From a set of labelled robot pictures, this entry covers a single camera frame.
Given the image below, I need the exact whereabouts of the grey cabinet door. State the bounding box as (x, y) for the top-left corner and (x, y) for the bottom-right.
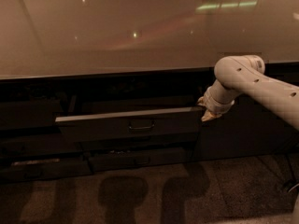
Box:
(193, 95), (299, 161)

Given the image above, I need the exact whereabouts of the grey drawer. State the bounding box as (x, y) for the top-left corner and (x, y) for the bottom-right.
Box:
(0, 160), (92, 184)
(0, 100), (63, 131)
(89, 147), (192, 172)
(0, 133), (79, 158)
(55, 106), (202, 143)
(80, 133), (198, 151)

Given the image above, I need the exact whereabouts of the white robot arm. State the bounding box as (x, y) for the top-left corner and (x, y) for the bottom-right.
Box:
(197, 55), (299, 131)

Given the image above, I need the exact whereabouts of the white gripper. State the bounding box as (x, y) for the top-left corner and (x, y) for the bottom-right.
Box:
(197, 88), (235, 122)

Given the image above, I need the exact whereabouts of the black caster wheel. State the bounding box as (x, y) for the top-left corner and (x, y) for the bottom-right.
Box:
(283, 180), (299, 193)

